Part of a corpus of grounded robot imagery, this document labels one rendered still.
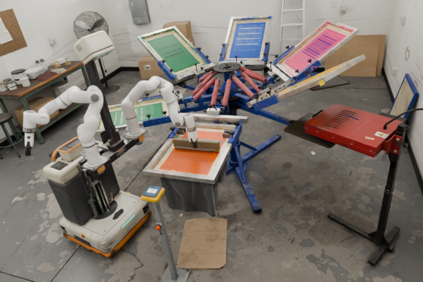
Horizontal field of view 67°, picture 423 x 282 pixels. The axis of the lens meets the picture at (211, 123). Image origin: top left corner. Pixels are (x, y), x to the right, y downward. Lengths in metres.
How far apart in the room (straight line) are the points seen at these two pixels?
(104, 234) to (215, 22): 4.91
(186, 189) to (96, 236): 1.03
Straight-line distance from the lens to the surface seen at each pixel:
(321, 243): 3.22
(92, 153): 2.44
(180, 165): 2.56
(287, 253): 3.12
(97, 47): 2.21
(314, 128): 2.66
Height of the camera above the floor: 2.43
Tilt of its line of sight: 29 degrees down
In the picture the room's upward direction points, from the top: 7 degrees counter-clockwise
